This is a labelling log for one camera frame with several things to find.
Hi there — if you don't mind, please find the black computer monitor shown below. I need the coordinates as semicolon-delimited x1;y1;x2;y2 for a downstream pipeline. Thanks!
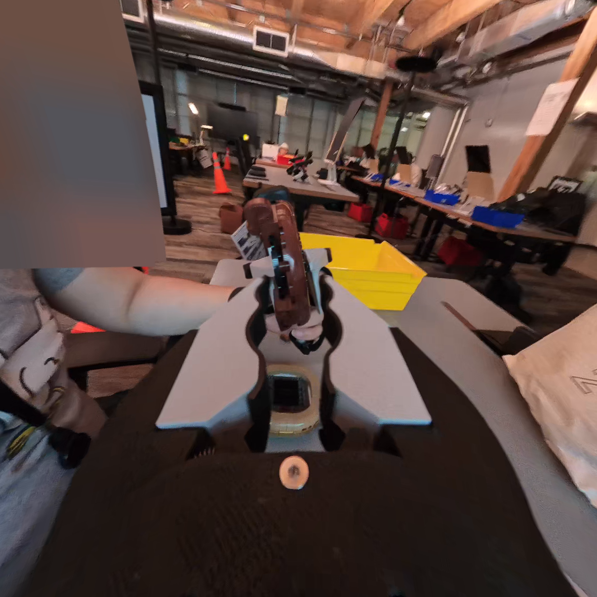
465;145;492;174

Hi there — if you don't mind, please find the person's left hand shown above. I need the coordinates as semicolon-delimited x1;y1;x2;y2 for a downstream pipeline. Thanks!
280;321;327;345

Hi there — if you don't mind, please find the brown round brick assembly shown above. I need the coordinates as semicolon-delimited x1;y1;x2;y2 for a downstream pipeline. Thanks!
243;197;312;329

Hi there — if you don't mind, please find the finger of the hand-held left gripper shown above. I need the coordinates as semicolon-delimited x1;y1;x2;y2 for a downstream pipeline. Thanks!
243;257;277;291
303;247;334;291

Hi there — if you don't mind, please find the black floor display stand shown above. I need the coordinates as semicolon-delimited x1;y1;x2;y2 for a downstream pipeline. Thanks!
138;80;193;235

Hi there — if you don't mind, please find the white ceiling vent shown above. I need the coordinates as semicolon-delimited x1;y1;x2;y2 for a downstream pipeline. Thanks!
253;25;290;58

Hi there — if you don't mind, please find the person's left forearm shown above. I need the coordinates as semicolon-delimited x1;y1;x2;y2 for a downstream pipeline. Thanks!
33;268;243;337

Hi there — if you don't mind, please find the open instruction booklet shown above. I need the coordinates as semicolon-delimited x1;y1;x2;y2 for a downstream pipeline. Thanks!
265;364;323;439

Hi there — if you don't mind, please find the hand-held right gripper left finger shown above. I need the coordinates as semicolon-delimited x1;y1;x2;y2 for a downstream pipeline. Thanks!
155;276;272;453

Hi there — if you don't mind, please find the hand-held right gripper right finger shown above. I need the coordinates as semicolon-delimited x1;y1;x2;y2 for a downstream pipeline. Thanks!
318;275;433;452

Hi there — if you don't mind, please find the grey desk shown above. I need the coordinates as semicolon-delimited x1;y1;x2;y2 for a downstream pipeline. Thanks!
210;259;597;597

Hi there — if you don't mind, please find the beige paper bag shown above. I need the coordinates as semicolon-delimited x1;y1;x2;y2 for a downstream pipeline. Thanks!
503;303;597;510

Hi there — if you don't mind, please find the long grey work table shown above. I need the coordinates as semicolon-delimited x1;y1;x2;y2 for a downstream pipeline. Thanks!
350;173;577;276

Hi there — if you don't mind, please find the yellow plastic bin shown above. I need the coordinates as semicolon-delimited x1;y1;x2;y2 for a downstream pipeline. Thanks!
298;232;427;312

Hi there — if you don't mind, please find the black backpack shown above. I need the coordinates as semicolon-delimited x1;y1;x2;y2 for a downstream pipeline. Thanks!
490;187;587;234

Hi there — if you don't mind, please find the person's grey shirt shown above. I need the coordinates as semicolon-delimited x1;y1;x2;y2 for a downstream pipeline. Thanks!
0;270;110;597

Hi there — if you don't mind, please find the white paper notice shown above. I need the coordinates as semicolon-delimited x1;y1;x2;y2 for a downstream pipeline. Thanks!
525;78;579;137

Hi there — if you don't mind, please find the brown bag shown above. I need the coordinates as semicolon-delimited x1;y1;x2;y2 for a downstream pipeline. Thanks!
219;203;244;235

